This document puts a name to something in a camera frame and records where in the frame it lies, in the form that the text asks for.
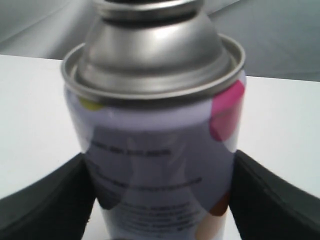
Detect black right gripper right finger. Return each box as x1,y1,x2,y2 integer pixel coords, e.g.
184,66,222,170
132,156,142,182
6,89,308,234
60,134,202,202
229,150,320,240

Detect white spray paint can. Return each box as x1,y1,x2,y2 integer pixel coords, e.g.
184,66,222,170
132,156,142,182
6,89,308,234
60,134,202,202
61,0,246,240

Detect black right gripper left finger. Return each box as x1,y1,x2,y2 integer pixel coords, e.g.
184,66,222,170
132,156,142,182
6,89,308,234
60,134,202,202
0,153,96,240

